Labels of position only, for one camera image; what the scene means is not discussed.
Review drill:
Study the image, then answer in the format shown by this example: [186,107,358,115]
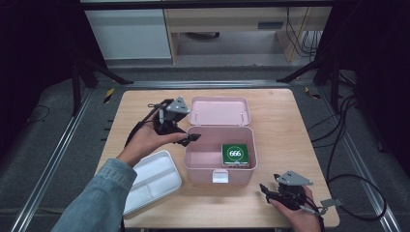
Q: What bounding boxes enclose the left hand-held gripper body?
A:
[152,95,190,136]

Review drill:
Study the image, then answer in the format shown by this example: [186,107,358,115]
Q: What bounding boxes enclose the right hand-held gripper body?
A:
[273,170,314,212]

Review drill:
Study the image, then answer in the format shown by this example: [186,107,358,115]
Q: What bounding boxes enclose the pink storage box with lid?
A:
[184,96,258,187]

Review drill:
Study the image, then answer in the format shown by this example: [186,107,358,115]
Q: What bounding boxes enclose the green and white carton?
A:
[220,143,251,169]

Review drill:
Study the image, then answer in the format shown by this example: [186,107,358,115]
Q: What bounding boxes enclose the white divided tray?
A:
[123,149,184,217]

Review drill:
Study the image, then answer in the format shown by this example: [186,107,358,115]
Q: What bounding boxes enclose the person's right hand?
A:
[268,186,322,232]

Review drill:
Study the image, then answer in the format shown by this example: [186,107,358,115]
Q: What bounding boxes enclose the person's left hand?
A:
[116,110,190,169]

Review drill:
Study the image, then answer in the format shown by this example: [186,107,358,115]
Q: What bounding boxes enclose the grey table clamp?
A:
[320,197,344,209]

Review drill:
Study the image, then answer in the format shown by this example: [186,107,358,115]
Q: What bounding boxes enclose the yellow black tape strip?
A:
[304,85,322,101]
[102,87,116,104]

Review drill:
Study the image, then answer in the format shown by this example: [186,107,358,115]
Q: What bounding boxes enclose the white cabinet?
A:
[83,8,172,61]

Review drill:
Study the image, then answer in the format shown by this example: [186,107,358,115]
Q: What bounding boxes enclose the black metal stand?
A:
[276,53,343,114]
[71,57,135,117]

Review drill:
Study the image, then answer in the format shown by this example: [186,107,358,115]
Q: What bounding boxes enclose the light wooden desk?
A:
[162,6,334,64]

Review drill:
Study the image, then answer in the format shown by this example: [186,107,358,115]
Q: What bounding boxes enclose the left hand-held gripper cable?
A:
[120,99,173,232]

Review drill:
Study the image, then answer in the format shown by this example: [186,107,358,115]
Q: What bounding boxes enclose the hand-held gripper cable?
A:
[120,99,173,232]
[298,192,327,232]

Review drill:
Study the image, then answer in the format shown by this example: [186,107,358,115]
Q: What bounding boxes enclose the right hand-held gripper cable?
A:
[298,192,327,232]

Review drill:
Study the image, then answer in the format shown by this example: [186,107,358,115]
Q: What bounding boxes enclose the aluminium cross rail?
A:
[123,79,292,91]

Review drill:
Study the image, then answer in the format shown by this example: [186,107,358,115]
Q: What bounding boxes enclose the aluminium floor rail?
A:
[10,88,95,232]
[316,86,403,232]

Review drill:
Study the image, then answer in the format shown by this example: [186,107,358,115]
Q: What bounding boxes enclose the black looped floor cable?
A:
[326,173,388,222]

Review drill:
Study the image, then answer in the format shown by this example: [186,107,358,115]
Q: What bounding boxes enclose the black floor cables bundle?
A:
[307,94,360,182]

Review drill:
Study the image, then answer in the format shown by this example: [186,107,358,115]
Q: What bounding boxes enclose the thin black floor cable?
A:
[26,103,51,126]

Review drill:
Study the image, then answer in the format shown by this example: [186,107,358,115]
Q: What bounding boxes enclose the black hanging desk cables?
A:
[285,6,324,60]

